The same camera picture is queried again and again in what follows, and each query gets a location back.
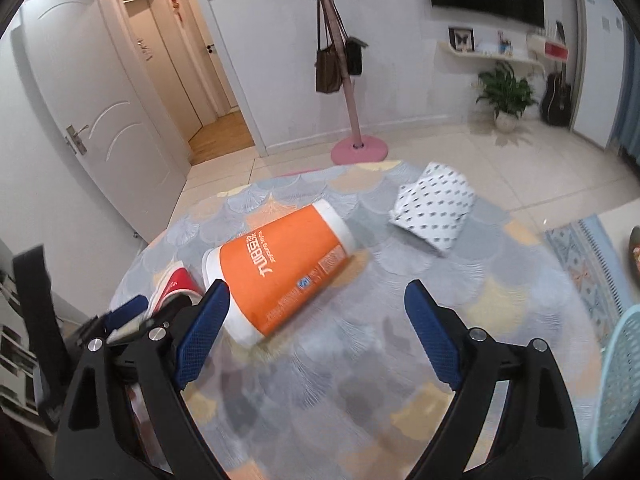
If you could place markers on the white room door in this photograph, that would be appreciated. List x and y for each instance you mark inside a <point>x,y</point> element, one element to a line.
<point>92,101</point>

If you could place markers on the small figurine on shelf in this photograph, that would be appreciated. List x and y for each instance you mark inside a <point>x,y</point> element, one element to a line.
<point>505,44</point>

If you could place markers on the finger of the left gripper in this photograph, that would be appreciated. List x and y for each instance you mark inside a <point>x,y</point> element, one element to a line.
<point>119,317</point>

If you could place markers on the black acoustic guitar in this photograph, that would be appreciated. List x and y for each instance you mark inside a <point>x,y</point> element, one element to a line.
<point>556,105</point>

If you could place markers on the butterfly picture frame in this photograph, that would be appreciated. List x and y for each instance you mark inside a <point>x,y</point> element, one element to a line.
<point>461,39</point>

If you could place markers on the blue white curtains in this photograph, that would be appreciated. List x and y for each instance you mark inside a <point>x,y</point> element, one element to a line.
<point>627,128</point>

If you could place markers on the green bowl with items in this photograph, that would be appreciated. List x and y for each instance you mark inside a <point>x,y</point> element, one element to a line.
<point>634,249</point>

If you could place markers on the brown hanging handbag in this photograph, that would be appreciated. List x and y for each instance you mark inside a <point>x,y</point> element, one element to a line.
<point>328,72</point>

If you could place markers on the orange wipes canister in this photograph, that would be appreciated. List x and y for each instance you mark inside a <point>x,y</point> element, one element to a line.
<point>274,270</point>

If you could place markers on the pink coat stand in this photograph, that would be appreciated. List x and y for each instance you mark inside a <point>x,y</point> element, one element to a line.
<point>356,147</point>

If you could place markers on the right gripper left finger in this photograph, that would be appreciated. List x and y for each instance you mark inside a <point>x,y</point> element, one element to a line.
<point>99,437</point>

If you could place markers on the potted green plant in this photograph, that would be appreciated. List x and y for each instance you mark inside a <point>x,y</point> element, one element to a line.
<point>508,95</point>

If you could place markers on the red white packet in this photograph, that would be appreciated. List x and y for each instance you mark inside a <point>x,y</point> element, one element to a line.
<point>176,281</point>

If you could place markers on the light blue laundry basket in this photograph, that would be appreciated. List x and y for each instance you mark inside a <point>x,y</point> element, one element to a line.
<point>619,386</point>

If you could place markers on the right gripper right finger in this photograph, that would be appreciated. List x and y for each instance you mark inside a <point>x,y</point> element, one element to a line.
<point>511,415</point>

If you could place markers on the white standing air conditioner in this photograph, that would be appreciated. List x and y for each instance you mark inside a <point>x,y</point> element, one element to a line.
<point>602,39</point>

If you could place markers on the patterned grey tablecloth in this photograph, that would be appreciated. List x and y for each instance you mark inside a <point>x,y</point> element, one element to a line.
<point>344,390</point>

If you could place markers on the black hanging bag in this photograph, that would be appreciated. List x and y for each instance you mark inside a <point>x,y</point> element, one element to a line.
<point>353,48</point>

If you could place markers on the white red wall box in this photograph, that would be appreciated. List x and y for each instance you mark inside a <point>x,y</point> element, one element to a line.
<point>548,48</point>

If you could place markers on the white floating wall shelf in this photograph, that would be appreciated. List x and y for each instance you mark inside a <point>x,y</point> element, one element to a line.
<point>493,56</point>

